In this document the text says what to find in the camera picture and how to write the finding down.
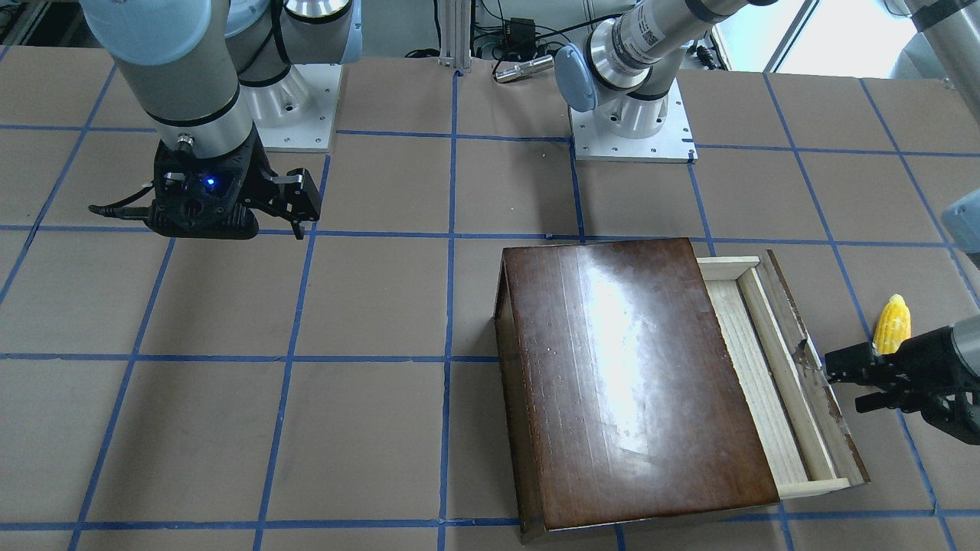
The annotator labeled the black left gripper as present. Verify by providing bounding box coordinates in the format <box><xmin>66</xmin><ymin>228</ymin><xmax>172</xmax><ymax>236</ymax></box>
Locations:
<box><xmin>824</xmin><ymin>316</ymin><xmax>979</xmax><ymax>445</ymax></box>

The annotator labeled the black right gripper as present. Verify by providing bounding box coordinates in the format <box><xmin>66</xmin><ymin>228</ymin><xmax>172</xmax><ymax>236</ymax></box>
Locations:
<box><xmin>145</xmin><ymin>128</ymin><xmax>322</xmax><ymax>240</ymax></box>

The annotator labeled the yellow corn cob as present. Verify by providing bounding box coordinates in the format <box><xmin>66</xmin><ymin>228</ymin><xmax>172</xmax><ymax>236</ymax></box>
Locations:
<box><xmin>873</xmin><ymin>294</ymin><xmax>911</xmax><ymax>354</ymax></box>

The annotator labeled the light wooden drawer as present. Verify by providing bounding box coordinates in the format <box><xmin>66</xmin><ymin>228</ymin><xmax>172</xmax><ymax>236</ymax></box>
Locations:
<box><xmin>697</xmin><ymin>250</ymin><xmax>871</xmax><ymax>500</ymax></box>

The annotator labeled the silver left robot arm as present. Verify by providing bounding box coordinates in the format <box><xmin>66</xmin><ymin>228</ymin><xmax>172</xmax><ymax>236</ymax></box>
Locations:
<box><xmin>554</xmin><ymin>1</ymin><xmax>979</xmax><ymax>445</ymax></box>

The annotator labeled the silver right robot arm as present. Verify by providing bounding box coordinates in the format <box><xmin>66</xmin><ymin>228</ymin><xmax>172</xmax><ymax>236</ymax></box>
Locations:
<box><xmin>80</xmin><ymin>1</ymin><xmax>363</xmax><ymax>240</ymax></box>

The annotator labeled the silver metal cylinder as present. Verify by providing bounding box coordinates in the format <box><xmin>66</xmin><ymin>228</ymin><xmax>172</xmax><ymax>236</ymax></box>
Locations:
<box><xmin>492</xmin><ymin>55</ymin><xmax>554</xmax><ymax>84</ymax></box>

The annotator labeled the dark brown wooden cabinet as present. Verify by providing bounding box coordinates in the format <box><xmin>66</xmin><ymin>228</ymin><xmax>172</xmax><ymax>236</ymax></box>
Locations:
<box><xmin>493</xmin><ymin>237</ymin><xmax>779</xmax><ymax>544</ymax></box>

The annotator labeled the black power adapter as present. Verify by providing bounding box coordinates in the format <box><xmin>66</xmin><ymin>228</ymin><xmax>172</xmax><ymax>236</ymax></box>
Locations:
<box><xmin>503</xmin><ymin>18</ymin><xmax>537</xmax><ymax>48</ymax></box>

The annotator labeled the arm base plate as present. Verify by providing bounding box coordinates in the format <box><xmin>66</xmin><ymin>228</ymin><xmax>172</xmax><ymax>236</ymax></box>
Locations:
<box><xmin>568</xmin><ymin>80</ymin><xmax>699</xmax><ymax>164</ymax></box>
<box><xmin>242</xmin><ymin>65</ymin><xmax>344</xmax><ymax>153</ymax></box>

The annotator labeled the aluminium frame post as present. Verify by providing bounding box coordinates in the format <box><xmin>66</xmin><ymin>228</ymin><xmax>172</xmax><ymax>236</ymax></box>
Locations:
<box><xmin>436</xmin><ymin>1</ymin><xmax>472</xmax><ymax>76</ymax></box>

